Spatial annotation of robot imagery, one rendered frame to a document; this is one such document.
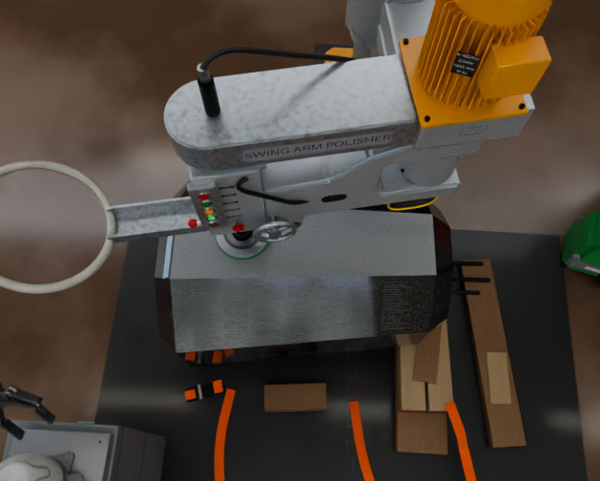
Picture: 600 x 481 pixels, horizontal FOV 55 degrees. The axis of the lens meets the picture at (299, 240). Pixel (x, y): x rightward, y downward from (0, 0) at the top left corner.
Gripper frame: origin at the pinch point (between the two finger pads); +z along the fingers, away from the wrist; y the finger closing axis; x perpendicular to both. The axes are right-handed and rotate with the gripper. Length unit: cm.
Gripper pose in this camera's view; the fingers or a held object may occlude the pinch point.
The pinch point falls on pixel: (34, 427)
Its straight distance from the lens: 198.5
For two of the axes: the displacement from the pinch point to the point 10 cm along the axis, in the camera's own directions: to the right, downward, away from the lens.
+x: 0.4, -5.4, 8.4
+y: 8.3, -4.5, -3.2
